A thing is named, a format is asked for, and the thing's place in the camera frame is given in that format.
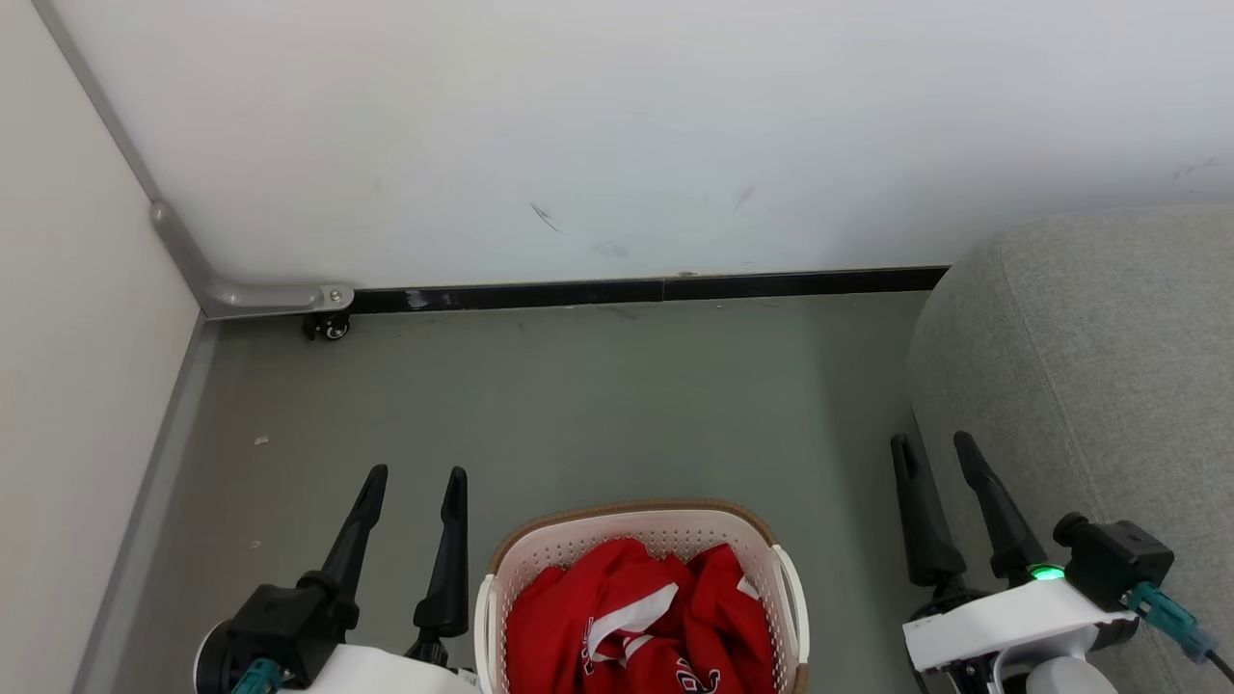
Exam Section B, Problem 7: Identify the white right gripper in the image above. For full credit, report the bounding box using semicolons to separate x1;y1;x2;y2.
891;431;1140;694

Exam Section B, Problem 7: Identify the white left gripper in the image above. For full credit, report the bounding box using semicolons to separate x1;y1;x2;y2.
280;465;484;694

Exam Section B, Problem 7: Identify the red jersey wide white band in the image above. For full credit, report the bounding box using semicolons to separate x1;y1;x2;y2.
505;538;697;694

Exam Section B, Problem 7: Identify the grey fabric sofa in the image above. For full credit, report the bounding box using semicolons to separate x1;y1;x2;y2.
906;204;1234;694

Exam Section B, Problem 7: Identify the white perforated laundry basket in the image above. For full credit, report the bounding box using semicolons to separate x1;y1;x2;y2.
472;498;811;694

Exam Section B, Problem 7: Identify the grey skirting strip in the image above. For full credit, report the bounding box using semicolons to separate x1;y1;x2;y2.
72;316;219;694

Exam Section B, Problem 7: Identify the black baseboard strip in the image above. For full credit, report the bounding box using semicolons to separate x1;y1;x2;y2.
349;266;952;315

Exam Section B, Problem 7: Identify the teal-plug left camera cable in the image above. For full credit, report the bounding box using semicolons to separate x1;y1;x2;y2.
229;658;283;694

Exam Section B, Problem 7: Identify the teal-plug camera cable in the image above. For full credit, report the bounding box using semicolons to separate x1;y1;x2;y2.
1123;581;1234;681
229;658;283;694

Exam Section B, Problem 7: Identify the teal-plug right camera cable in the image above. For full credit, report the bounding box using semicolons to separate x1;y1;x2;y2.
1123;581;1234;681

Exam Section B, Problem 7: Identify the grey metal curved bracket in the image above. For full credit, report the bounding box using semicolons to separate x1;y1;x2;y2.
149;200;356;321

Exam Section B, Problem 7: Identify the grey metal corner rail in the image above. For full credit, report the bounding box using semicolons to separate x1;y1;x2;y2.
32;0;167;208

